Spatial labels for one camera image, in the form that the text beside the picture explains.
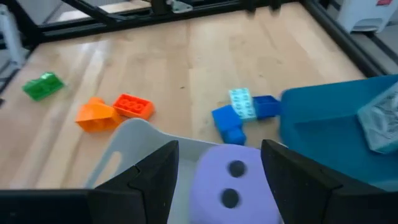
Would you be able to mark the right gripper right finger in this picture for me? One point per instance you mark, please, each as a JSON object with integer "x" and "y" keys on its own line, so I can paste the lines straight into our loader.
{"x": 311, "y": 199}

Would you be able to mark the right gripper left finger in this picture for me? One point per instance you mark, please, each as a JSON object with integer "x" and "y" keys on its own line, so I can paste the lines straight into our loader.
{"x": 140, "y": 199}

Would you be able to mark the purple foam die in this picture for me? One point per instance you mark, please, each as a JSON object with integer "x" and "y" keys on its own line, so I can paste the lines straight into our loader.
{"x": 211, "y": 174}

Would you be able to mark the orange-red toy brick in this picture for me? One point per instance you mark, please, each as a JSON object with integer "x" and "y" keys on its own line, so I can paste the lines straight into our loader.
{"x": 133, "y": 106}

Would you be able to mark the blue peg block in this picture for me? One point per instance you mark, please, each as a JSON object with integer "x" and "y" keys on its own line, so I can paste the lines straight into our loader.
{"x": 230, "y": 124}

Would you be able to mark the green notched block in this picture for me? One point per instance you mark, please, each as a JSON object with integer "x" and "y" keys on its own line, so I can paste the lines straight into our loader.
{"x": 43, "y": 86}

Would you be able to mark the white plastic bin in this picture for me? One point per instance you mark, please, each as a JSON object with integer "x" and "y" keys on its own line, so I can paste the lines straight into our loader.
{"x": 133, "y": 140}

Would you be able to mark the teal plastic bin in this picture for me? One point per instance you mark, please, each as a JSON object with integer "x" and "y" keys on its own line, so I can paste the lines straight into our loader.
{"x": 326, "y": 130}

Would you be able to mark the orange peg block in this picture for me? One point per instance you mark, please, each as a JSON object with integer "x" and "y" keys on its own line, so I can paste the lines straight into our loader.
{"x": 96, "y": 116}

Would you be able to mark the dark blue toy brick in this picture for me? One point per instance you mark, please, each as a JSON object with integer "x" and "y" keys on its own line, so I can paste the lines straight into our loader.
{"x": 265, "y": 106}

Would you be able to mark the pale mint toy brick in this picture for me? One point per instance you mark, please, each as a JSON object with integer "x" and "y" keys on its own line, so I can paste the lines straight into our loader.
{"x": 243, "y": 104}

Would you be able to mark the white trash can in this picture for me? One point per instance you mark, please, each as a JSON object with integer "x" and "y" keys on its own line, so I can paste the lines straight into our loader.
{"x": 363, "y": 14}

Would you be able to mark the black table frame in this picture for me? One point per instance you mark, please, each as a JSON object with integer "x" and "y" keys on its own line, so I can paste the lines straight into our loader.
{"x": 339, "y": 35}

